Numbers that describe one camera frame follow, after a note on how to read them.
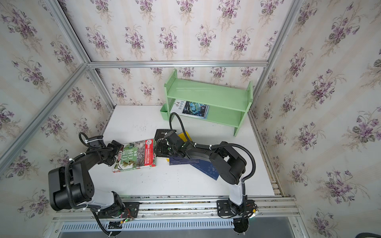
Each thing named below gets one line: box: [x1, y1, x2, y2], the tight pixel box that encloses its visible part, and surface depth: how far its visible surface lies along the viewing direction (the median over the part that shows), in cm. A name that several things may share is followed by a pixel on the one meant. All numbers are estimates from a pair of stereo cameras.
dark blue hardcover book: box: [169, 156, 200, 166], surface depth 88 cm
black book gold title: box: [154, 128, 171, 144], surface depth 102 cm
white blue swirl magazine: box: [170, 98, 210, 119], surface depth 103 cm
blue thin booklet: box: [190, 159, 220, 181], surface depth 88 cm
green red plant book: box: [112, 138, 157, 174], surface depth 90 cm
